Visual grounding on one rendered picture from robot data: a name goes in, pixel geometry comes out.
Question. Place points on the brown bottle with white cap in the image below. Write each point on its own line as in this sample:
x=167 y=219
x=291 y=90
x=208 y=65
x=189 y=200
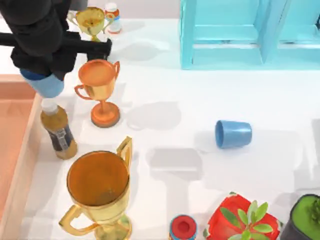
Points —
x=60 y=135

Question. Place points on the white bottle with orange label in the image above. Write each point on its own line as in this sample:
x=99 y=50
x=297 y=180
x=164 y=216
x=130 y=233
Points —
x=113 y=21

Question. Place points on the large gold trophy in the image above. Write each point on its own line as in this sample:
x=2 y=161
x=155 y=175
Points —
x=100 y=195

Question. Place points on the small gold trophy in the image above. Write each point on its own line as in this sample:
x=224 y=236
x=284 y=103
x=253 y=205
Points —
x=90 y=21

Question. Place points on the copper trophy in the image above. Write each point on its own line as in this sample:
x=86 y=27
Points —
x=98 y=82

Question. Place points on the can with red lid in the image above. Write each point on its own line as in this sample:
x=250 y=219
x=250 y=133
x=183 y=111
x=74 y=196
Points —
x=183 y=228

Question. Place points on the light blue rack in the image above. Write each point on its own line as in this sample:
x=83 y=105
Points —
x=225 y=37

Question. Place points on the red pot with green plant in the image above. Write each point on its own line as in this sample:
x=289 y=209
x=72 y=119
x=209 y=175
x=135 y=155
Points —
x=225 y=222

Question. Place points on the salmon shallow box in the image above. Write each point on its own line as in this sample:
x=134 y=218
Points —
x=15 y=130

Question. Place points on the black pot with green plant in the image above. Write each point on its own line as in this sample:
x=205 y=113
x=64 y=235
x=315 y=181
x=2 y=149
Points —
x=303 y=220

